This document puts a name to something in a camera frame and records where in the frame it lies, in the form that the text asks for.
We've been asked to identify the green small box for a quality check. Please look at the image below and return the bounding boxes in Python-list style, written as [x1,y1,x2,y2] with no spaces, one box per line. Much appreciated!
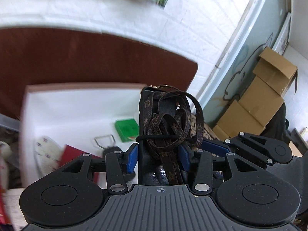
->
[114,118,139,142]

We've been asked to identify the red flat box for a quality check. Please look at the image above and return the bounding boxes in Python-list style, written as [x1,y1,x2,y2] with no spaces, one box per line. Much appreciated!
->
[58,144,104,183]

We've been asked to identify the black car key fob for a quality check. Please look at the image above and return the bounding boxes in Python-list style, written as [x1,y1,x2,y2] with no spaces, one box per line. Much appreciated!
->
[102,146,136,183]

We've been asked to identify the stacked brown cardboard boxes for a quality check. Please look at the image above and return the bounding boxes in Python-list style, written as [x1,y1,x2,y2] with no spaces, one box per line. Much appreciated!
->
[213,47,298,140]

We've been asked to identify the black monogram phone case strap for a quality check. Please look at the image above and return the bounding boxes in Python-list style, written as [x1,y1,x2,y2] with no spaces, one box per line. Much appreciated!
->
[137,84,205,186]

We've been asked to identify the dark red chair back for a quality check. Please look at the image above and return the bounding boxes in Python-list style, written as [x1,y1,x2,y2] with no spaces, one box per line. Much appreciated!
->
[1,28,198,118]

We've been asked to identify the silver blister pill strip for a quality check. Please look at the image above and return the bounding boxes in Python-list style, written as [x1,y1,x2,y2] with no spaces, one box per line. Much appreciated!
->
[34,136,63,177]

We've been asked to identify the white cardboard storage box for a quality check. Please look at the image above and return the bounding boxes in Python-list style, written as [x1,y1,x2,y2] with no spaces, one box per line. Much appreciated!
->
[19,82,144,188]

